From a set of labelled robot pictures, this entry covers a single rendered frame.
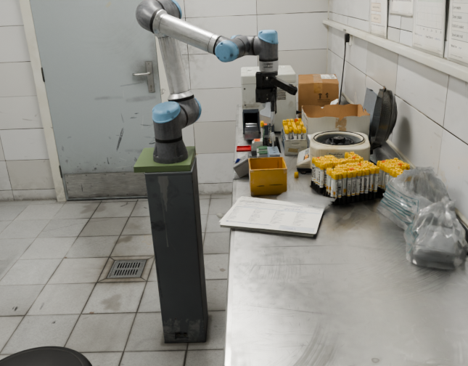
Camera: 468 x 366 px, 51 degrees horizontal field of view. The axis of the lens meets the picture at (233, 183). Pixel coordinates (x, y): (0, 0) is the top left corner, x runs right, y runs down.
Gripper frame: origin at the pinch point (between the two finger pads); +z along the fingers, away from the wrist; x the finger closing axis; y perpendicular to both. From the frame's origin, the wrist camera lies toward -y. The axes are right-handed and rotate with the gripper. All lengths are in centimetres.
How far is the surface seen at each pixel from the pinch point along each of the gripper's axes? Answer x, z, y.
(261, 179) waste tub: 33.3, 11.4, 2.6
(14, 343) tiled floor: 21, 107, 127
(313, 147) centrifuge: 10.6, 7.6, -15.8
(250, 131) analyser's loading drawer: -36.0, 15.7, 14.1
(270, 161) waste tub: 20.0, 9.9, 0.5
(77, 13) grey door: -159, -33, 151
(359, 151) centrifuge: 13.1, 8.0, -32.8
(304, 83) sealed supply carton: -89, 4, -11
